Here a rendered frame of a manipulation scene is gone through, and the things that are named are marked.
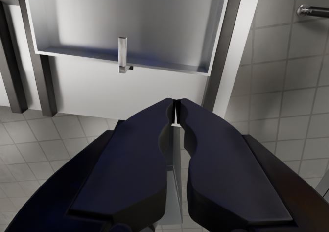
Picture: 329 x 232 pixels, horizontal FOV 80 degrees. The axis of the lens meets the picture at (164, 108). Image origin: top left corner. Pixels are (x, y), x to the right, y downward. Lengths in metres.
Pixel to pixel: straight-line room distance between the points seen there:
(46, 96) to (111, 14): 0.18
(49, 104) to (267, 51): 1.18
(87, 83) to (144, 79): 0.10
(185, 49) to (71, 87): 0.21
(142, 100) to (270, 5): 1.05
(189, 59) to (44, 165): 1.81
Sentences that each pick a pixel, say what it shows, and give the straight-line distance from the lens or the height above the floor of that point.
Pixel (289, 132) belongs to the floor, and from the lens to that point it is 1.66.
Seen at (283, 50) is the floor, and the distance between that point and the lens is 1.37.
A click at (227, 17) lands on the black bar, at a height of 0.90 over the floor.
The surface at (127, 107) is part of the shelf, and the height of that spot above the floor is 0.88.
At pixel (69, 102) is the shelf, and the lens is 0.41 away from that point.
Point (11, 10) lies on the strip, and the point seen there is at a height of 0.88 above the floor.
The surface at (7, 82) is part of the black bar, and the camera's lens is 0.43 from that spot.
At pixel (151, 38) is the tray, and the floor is 0.88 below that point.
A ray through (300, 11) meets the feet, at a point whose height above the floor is 0.01.
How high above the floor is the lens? 1.20
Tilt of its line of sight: 62 degrees down
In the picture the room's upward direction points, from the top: 174 degrees counter-clockwise
